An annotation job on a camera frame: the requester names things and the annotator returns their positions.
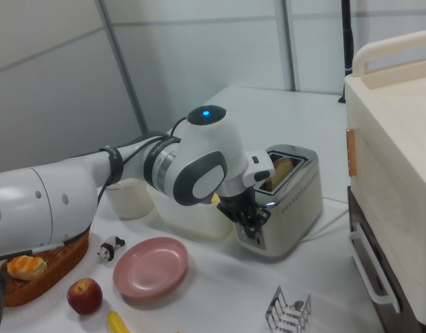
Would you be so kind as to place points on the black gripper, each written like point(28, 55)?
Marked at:
point(237, 203)

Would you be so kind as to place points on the cream and chrome toaster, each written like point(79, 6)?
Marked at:
point(296, 215)

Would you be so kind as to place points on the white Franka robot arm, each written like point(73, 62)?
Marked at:
point(209, 145)

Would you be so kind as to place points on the yellow block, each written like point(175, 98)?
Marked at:
point(215, 199)

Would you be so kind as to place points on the white plastic container box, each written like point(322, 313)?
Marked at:
point(192, 222)

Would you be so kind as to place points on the brown bread slice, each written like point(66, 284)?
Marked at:
point(280, 170)

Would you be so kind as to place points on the metal toast rack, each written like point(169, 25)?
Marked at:
point(286, 310)

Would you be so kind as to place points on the pink plate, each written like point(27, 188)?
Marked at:
point(150, 267)

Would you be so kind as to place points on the small cream lidded bin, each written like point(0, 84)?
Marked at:
point(129, 204)

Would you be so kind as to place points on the panda figurine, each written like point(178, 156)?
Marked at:
point(109, 248)

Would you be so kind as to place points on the yellow banana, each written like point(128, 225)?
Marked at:
point(116, 323)

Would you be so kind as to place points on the cream plastic storage box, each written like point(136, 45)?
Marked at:
point(400, 138)

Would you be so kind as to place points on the red apple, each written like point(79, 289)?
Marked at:
point(84, 296)

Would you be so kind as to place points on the brown wicker basket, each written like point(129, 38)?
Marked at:
point(53, 274)

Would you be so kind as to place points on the black pole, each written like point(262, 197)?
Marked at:
point(347, 34)

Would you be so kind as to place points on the square orange glazed pastry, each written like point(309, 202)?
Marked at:
point(25, 267)

